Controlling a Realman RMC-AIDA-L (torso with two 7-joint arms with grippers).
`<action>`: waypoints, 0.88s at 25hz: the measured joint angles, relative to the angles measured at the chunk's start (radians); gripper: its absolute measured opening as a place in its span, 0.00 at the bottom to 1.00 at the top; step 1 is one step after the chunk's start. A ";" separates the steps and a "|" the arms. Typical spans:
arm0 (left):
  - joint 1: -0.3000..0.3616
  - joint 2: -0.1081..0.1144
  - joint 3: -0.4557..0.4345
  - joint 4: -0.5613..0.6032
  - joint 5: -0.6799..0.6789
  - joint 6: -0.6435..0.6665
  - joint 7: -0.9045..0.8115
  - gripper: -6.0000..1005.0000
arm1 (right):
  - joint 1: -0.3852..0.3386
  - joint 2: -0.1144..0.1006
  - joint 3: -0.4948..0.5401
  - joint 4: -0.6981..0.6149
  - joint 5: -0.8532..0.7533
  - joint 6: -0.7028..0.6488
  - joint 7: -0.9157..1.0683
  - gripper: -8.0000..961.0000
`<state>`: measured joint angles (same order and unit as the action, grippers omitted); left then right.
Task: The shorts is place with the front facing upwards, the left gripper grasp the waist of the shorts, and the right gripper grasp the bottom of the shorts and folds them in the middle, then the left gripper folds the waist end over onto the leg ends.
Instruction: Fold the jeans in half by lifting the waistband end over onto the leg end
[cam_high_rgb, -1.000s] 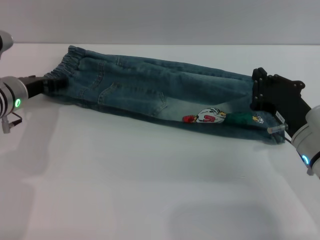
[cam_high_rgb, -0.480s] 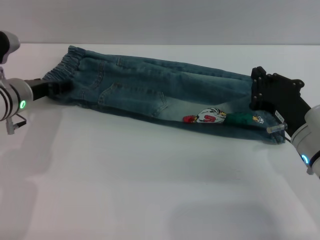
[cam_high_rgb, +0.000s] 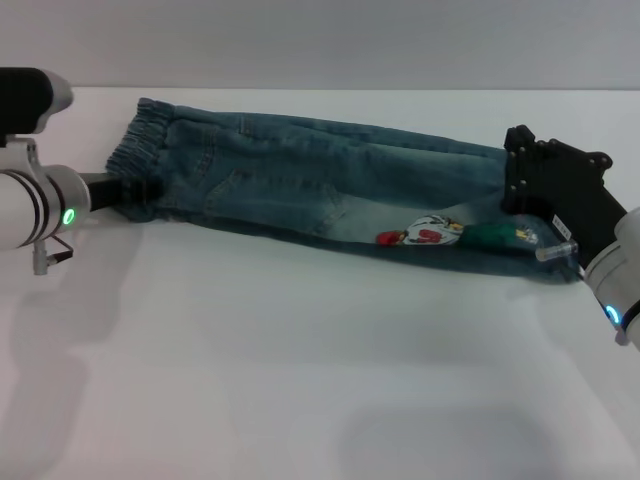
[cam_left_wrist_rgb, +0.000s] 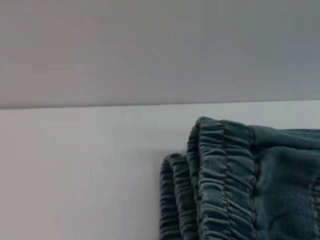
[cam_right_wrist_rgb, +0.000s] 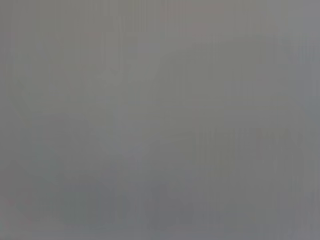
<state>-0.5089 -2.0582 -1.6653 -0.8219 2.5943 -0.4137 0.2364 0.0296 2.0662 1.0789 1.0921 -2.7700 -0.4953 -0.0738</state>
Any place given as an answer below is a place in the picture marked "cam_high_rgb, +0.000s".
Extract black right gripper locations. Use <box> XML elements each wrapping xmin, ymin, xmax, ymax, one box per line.
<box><xmin>500</xmin><ymin>124</ymin><xmax>630</xmax><ymax>265</ymax></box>

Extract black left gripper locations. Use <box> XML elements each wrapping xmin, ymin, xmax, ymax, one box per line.
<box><xmin>78</xmin><ymin>171</ymin><xmax>165</xmax><ymax>216</ymax></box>

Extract blue denim shorts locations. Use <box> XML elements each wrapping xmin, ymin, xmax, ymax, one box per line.
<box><xmin>103</xmin><ymin>97</ymin><xmax>584</xmax><ymax>285</ymax></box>

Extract silver right arm cable plug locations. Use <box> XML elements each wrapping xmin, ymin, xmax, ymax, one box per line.
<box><xmin>534</xmin><ymin>240</ymin><xmax>590</xmax><ymax>282</ymax></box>

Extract silver arm cable plug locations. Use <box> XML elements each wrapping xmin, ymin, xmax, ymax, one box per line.
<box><xmin>534</xmin><ymin>240</ymin><xmax>590</xmax><ymax>282</ymax></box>
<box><xmin>31</xmin><ymin>233</ymin><xmax>75</xmax><ymax>277</ymax></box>

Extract silver left arm cable plug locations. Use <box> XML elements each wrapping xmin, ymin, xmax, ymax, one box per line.
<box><xmin>31</xmin><ymin>233</ymin><xmax>75</xmax><ymax>277</ymax></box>

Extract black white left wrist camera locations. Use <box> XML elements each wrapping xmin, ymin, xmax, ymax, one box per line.
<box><xmin>0</xmin><ymin>66</ymin><xmax>76</xmax><ymax>149</ymax></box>

